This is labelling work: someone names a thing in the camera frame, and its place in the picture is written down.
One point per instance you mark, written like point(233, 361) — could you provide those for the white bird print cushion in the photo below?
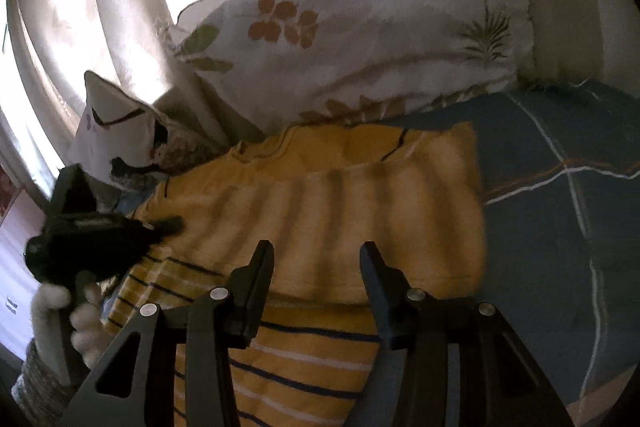
point(115, 127)

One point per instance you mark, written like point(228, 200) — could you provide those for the white floral pillow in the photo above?
point(375, 32)

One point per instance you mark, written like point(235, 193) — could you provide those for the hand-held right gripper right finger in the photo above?
point(376, 273)

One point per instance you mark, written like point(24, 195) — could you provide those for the person's left hand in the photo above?
point(87, 324)

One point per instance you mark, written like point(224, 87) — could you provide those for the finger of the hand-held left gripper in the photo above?
point(165, 225)

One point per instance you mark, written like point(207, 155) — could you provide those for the person's left forearm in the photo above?
point(32, 374)

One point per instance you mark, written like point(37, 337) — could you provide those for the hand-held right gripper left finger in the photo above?
point(256, 274)

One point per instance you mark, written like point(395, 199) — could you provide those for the blue plaid bedsheet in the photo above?
point(550, 232)

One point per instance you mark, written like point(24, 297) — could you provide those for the yellow striped towel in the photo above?
point(325, 217)

